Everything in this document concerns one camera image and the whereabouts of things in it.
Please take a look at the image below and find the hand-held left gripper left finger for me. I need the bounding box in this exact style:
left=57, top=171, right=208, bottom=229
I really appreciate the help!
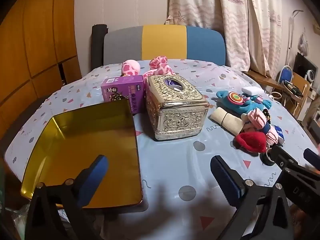
left=25, top=155, right=109, bottom=240

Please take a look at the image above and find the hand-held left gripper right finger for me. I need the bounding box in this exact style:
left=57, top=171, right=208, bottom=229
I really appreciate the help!
left=210, top=155, right=295, bottom=240

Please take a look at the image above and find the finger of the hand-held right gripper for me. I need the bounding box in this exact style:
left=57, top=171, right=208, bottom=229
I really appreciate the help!
left=303, top=148, right=320, bottom=171
left=269, top=145, right=307, bottom=174

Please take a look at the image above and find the pink sock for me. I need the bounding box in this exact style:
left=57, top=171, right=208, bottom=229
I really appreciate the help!
left=265, top=130, right=279, bottom=147
left=247, top=107, right=269, bottom=133

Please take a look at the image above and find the blue tissue pack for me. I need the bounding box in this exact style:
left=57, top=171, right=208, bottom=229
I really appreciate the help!
left=272, top=125, right=286, bottom=145

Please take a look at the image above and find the red felt hat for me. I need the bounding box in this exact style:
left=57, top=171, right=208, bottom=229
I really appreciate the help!
left=234, top=131, right=267, bottom=153

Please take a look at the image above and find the gold metal tray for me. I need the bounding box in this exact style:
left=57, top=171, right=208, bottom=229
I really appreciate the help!
left=20, top=99, right=144, bottom=208

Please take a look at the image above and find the cream sock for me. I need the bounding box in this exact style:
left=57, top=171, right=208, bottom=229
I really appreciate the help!
left=209, top=107, right=244, bottom=135

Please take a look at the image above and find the blue plush toy with lollipop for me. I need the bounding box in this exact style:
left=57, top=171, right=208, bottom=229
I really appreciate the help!
left=216, top=90, right=273, bottom=115

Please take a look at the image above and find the small white case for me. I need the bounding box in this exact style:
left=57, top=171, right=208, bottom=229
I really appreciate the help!
left=241, top=87, right=264, bottom=97

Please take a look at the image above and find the silver embossed tissue box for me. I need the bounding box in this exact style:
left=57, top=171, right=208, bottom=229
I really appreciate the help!
left=146, top=74, right=210, bottom=141

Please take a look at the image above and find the wooden desk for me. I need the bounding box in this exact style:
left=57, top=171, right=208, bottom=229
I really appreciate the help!
left=241, top=70, right=310, bottom=105

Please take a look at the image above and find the blue folding chair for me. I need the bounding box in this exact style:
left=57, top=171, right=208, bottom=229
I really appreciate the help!
left=279, top=65, right=293, bottom=84

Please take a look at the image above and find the purple cardboard box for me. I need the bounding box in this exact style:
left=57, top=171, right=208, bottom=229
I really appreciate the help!
left=101, top=75, right=146, bottom=115

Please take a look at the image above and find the pink spotted plush toy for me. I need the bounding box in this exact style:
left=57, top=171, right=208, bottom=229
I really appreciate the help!
left=122, top=56, right=175, bottom=78

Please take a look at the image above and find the black rolled mat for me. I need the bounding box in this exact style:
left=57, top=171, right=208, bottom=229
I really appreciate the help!
left=90, top=24, right=108, bottom=69

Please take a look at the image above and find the wooden wardrobe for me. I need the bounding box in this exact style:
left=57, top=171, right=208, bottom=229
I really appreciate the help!
left=0, top=0, right=82, bottom=130

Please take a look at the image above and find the grey yellow blue chair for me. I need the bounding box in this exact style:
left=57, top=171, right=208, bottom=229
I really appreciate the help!
left=103, top=25, right=227, bottom=67

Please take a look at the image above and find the pale printed curtain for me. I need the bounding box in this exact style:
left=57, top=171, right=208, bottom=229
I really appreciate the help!
left=166, top=0, right=285, bottom=72

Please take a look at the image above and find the black ring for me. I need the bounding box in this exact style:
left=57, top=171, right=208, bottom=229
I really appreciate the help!
left=259, top=148, right=276, bottom=167

